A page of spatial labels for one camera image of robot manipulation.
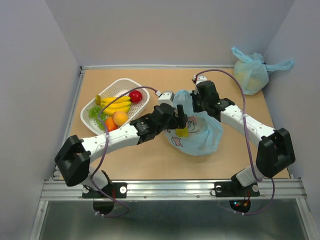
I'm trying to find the yellow fruit piece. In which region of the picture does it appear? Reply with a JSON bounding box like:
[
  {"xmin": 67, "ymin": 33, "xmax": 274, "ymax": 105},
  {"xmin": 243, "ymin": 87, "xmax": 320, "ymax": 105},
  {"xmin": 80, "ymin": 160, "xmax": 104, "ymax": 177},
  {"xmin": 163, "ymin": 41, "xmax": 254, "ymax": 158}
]
[{"xmin": 175, "ymin": 127, "xmax": 189, "ymax": 138}]

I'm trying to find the blue cartoon-print plastic bag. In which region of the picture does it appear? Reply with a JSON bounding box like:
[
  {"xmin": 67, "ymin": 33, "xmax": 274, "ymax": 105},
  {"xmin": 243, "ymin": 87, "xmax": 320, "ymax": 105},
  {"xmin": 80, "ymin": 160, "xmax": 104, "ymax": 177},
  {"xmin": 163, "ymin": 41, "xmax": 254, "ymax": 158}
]
[{"xmin": 164, "ymin": 90, "xmax": 223, "ymax": 156}]

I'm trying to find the red apple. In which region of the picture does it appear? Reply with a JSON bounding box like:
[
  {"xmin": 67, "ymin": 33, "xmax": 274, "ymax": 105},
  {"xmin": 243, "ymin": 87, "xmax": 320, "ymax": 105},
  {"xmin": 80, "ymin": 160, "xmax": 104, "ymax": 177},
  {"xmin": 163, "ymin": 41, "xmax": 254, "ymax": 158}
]
[{"xmin": 128, "ymin": 90, "xmax": 143, "ymax": 104}]

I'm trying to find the yellow banana bunch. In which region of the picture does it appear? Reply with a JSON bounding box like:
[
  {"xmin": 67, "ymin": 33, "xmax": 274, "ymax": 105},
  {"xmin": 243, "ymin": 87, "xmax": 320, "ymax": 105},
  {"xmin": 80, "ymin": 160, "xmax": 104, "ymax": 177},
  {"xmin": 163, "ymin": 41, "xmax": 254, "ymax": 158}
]
[{"xmin": 95, "ymin": 95, "xmax": 132, "ymax": 116}]

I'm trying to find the orange peach fruit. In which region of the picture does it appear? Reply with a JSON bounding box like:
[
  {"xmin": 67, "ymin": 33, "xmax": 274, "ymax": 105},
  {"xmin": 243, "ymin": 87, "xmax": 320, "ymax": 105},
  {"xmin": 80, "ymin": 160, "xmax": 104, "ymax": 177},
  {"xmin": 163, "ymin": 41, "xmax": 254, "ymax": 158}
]
[{"xmin": 113, "ymin": 111, "xmax": 129, "ymax": 127}]

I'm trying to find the red orange fruit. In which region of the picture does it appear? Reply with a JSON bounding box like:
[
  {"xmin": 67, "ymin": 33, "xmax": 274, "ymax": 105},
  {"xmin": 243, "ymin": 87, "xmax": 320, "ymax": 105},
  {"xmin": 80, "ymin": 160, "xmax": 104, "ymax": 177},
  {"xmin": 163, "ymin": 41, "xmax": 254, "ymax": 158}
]
[{"xmin": 104, "ymin": 116, "xmax": 118, "ymax": 132}]

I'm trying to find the green grape bunch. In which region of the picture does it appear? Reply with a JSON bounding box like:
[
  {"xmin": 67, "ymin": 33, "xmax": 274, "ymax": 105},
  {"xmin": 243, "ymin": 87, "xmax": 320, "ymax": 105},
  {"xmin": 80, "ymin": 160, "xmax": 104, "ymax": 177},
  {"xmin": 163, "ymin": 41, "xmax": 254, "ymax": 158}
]
[{"xmin": 86, "ymin": 105, "xmax": 105, "ymax": 131}]

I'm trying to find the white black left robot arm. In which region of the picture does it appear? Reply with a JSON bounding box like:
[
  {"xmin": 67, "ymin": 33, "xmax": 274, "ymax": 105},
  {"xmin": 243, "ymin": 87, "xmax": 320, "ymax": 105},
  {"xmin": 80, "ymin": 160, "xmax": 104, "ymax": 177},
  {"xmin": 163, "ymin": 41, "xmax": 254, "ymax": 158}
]
[{"xmin": 54, "ymin": 103, "xmax": 187, "ymax": 197}]

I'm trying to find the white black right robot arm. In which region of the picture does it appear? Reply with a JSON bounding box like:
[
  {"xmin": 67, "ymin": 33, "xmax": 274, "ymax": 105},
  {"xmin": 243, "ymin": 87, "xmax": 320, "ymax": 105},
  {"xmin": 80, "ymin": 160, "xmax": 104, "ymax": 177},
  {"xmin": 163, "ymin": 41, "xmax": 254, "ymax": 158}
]
[{"xmin": 191, "ymin": 80, "xmax": 296, "ymax": 195}]

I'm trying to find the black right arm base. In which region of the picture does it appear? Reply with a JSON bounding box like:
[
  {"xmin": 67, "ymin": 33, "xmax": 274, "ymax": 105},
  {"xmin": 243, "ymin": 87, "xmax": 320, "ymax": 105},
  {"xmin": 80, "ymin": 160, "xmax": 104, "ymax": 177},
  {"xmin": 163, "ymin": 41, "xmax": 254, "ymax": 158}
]
[{"xmin": 209, "ymin": 175, "xmax": 260, "ymax": 198}]

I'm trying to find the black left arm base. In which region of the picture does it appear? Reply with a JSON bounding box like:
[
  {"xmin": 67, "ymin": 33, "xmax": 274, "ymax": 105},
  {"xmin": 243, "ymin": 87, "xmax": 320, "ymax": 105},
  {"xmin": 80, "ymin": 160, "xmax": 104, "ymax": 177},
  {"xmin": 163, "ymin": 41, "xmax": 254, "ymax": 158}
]
[{"xmin": 82, "ymin": 182, "xmax": 128, "ymax": 199}]

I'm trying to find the blue tied plastic bag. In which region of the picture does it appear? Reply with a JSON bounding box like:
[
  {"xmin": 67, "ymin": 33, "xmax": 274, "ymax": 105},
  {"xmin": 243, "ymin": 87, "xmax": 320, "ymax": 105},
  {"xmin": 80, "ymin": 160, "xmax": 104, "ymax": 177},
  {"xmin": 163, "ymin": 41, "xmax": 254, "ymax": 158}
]
[{"xmin": 231, "ymin": 47, "xmax": 295, "ymax": 95}]

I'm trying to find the white perforated plastic basket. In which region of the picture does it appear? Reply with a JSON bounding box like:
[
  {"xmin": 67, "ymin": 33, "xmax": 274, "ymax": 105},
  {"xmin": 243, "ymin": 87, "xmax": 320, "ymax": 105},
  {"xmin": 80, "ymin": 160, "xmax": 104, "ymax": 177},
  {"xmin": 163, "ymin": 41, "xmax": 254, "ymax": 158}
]
[{"xmin": 80, "ymin": 78, "xmax": 150, "ymax": 135}]

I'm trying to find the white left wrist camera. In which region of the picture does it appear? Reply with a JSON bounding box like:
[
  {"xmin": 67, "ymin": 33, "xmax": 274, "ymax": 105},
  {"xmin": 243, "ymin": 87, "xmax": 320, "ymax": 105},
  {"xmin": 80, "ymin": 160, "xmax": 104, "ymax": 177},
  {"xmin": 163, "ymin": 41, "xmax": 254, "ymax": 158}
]
[{"xmin": 158, "ymin": 91, "xmax": 175, "ymax": 107}]

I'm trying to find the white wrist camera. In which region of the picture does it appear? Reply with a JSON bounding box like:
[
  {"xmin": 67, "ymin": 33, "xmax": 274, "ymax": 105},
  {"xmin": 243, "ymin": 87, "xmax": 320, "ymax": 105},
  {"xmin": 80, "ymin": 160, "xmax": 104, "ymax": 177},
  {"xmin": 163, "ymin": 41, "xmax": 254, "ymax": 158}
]
[
  {"xmin": 192, "ymin": 75, "xmax": 208, "ymax": 85},
  {"xmin": 158, "ymin": 91, "xmax": 175, "ymax": 107}
]

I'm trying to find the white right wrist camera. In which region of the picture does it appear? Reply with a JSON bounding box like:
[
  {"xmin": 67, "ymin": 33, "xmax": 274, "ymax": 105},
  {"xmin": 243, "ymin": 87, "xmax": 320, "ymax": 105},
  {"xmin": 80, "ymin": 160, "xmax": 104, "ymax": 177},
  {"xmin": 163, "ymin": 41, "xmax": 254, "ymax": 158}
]
[{"xmin": 192, "ymin": 75, "xmax": 208, "ymax": 85}]

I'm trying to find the aluminium front rail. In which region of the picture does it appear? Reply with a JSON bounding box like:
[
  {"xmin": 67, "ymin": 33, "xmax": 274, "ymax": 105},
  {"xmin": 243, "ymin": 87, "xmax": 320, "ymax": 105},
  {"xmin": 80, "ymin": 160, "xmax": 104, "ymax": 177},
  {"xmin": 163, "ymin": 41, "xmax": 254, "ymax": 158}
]
[{"xmin": 40, "ymin": 178, "xmax": 307, "ymax": 202}]

